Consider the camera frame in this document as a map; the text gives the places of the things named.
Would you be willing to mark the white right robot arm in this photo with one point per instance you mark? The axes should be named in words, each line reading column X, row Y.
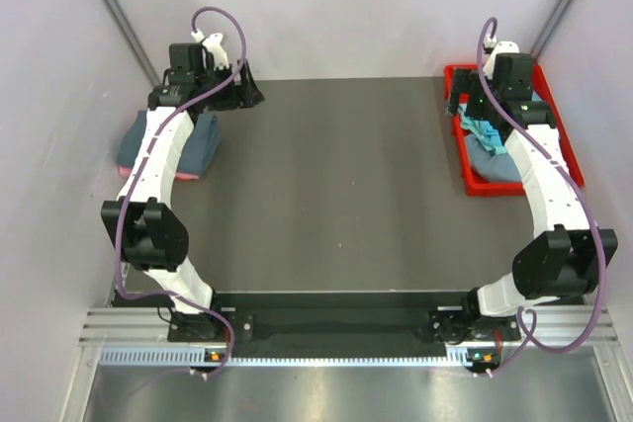
column 569, row 253

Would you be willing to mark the aluminium frame rail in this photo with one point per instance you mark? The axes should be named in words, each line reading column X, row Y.
column 555, row 325

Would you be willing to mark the grey slotted cable duct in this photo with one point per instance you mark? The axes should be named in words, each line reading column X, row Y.
column 208, row 358

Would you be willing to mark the grey-blue t shirt in bin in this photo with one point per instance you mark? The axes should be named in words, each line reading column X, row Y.
column 495, row 168

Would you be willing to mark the bright blue t shirt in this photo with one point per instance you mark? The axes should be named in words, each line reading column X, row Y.
column 487, row 136

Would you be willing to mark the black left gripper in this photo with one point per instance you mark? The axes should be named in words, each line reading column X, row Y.
column 249, row 96

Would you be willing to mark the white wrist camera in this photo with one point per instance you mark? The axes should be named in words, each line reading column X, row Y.
column 213, row 44
column 493, row 48

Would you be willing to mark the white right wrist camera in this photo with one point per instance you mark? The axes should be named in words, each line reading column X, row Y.
column 493, row 48

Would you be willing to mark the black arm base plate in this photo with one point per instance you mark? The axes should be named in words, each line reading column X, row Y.
column 307, row 332

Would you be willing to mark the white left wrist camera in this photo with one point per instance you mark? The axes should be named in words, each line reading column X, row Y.
column 213, row 44

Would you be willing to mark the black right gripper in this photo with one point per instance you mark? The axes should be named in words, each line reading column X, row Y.
column 466, row 80

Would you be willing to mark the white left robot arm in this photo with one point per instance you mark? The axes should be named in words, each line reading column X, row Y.
column 176, row 137

